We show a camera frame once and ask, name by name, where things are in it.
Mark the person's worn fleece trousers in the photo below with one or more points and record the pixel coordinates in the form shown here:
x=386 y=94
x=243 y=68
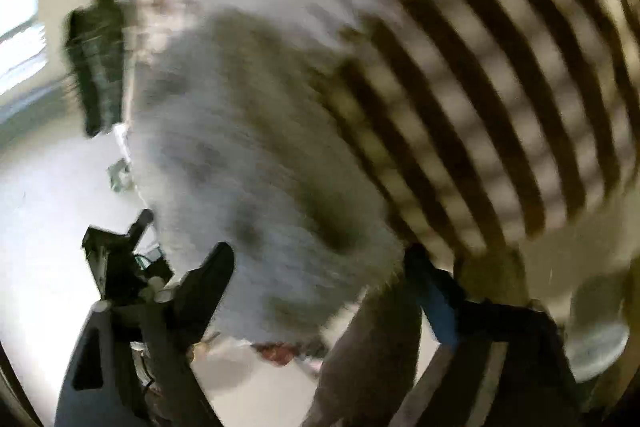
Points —
x=372 y=357

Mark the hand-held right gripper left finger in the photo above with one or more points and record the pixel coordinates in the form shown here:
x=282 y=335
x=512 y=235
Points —
x=212 y=279

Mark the grey fleece pants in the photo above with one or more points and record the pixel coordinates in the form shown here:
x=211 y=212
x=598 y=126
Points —
x=240 y=167

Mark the stack of folded jeans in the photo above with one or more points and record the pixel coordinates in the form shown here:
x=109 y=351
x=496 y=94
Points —
x=97 y=67

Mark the floral bed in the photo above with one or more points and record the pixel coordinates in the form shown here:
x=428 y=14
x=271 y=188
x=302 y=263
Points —
x=475 y=57

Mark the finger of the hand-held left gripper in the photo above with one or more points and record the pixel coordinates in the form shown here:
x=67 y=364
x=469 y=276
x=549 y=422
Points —
x=141 y=223

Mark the window with white frame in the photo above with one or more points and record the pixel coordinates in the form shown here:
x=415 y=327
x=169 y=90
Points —
x=22 y=32

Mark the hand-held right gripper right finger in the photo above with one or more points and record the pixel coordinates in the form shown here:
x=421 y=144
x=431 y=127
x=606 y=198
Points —
x=442 y=307

